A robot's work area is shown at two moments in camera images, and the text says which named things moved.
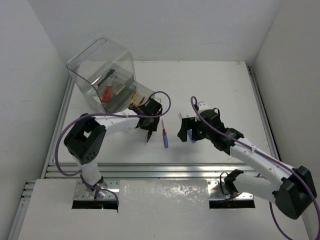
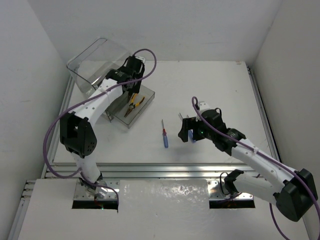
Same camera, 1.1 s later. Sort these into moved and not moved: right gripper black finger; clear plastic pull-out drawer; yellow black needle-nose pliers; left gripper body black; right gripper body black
Moved: left gripper body black; yellow black needle-nose pliers
Not moved: clear plastic pull-out drawer; right gripper body black; right gripper black finger
